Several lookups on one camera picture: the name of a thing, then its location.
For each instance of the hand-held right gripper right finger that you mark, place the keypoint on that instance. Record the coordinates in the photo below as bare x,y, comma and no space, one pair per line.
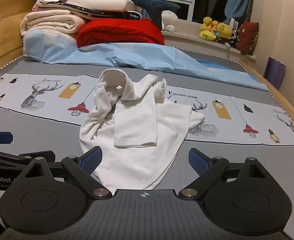
198,161

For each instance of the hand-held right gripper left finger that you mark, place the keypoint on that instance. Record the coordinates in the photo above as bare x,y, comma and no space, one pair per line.
91,158

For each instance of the white long-sleeved shirt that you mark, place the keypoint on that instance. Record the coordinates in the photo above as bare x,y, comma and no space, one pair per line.
137,120

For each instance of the light blue sheet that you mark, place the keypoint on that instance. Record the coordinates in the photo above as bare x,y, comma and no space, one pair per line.
149,55

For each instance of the purple bag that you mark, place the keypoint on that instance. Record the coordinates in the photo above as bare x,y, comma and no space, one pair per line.
274,71

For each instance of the white window sill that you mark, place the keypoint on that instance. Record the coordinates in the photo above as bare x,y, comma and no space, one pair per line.
187,40

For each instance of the cream folded blanket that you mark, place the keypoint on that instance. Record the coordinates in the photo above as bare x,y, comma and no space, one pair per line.
49,22

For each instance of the red folded blanket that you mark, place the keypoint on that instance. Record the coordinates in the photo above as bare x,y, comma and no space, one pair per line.
122,33

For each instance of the yellow plush toy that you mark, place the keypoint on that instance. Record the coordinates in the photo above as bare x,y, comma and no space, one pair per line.
224,31
207,28

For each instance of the dark red cushion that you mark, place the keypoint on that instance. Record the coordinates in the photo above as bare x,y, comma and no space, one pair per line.
248,37

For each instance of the white plush toy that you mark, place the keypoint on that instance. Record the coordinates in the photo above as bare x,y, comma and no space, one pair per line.
168,17

